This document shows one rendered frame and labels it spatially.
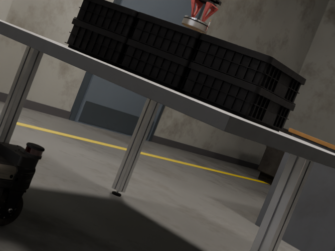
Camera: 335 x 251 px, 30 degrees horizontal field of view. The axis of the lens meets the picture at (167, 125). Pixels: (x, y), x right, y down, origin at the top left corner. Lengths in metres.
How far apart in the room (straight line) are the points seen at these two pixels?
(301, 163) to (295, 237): 2.44
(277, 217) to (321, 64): 7.59
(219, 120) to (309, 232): 2.93
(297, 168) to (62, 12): 4.28
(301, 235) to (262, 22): 4.55
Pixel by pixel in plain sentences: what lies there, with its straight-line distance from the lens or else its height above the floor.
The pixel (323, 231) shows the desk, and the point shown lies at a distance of 4.31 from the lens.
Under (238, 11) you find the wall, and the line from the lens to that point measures 7.97.
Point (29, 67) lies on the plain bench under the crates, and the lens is 2.93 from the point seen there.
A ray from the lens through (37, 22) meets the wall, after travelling 5.86.
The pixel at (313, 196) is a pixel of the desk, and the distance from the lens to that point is 4.38.
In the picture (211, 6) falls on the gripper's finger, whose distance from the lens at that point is 2.40.
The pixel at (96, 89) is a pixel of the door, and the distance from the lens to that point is 6.47.
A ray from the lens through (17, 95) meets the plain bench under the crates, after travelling 2.94.
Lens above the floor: 0.72
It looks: 4 degrees down
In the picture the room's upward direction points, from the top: 22 degrees clockwise
